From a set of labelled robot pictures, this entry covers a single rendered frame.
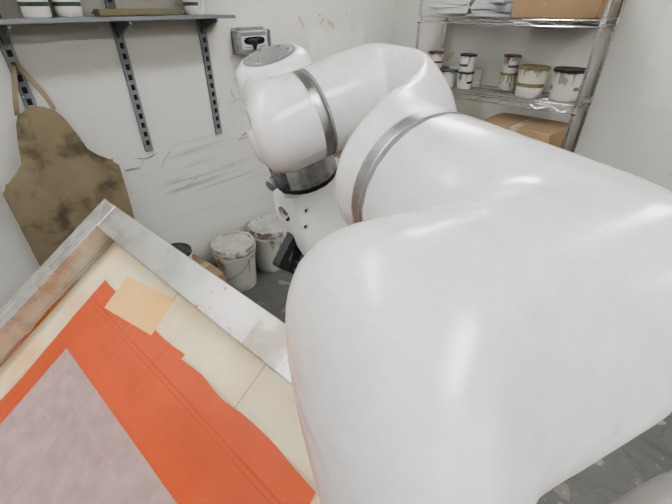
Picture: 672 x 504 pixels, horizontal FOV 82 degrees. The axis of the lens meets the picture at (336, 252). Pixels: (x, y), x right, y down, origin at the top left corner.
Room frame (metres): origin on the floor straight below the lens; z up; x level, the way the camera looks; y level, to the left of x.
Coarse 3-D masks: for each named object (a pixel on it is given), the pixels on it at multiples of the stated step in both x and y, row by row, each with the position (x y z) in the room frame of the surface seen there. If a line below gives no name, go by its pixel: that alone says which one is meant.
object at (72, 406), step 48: (96, 336) 0.35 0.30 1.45; (144, 336) 0.33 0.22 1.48; (48, 384) 0.31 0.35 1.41; (96, 384) 0.29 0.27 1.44; (144, 384) 0.27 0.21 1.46; (0, 432) 0.27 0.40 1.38; (48, 432) 0.25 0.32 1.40; (96, 432) 0.24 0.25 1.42; (0, 480) 0.22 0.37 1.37; (48, 480) 0.21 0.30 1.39
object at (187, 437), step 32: (192, 384) 0.26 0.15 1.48; (160, 416) 0.24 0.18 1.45; (192, 416) 0.23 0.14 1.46; (224, 416) 0.22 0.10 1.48; (128, 448) 0.22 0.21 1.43; (160, 448) 0.21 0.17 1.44; (192, 448) 0.20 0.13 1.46; (224, 448) 0.20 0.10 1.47; (256, 448) 0.19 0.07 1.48; (96, 480) 0.20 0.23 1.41; (128, 480) 0.19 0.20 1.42; (160, 480) 0.18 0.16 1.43; (192, 480) 0.18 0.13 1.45; (224, 480) 0.17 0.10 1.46; (256, 480) 0.17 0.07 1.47; (288, 480) 0.16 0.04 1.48
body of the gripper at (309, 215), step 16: (336, 160) 0.45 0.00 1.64; (288, 192) 0.40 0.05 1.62; (304, 192) 0.40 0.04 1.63; (320, 192) 0.41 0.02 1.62; (288, 208) 0.39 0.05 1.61; (304, 208) 0.39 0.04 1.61; (320, 208) 0.41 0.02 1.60; (336, 208) 0.43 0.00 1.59; (288, 224) 0.40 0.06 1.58; (304, 224) 0.39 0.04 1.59; (320, 224) 0.41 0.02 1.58; (336, 224) 0.43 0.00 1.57; (304, 240) 0.39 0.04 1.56
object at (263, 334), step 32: (96, 224) 0.48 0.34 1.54; (128, 224) 0.45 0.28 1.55; (64, 256) 0.44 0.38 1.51; (96, 256) 0.46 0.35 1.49; (160, 256) 0.38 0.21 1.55; (32, 288) 0.41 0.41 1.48; (64, 288) 0.43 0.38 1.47; (192, 288) 0.33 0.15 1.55; (224, 288) 0.31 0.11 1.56; (0, 320) 0.38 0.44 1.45; (32, 320) 0.39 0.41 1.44; (224, 320) 0.28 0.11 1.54; (256, 320) 0.27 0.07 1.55; (0, 352) 0.36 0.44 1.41; (256, 352) 0.24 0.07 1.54
